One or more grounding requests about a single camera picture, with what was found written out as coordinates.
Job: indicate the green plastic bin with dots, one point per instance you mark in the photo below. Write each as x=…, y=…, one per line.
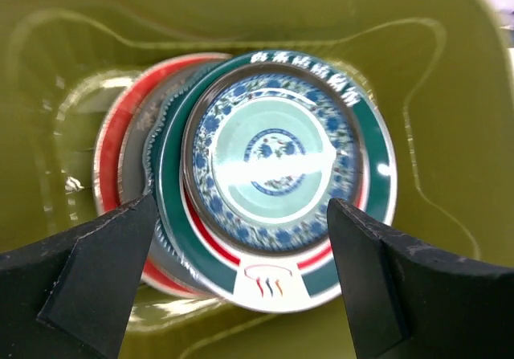
x=437, y=69

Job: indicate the grey deer plate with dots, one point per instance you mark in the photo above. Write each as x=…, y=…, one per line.
x=131, y=183

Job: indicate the white plate striped rim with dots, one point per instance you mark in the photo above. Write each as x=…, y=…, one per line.
x=269, y=283

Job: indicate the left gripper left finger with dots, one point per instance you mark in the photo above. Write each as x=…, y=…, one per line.
x=70, y=295

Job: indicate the small blue patterned plate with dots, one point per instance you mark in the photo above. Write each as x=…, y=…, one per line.
x=269, y=147

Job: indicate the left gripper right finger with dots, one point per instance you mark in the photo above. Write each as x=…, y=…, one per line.
x=405, y=298

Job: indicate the red and teal plate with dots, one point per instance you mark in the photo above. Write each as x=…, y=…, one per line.
x=116, y=122

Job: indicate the teal scalloped plate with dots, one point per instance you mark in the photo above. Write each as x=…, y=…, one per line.
x=154, y=150

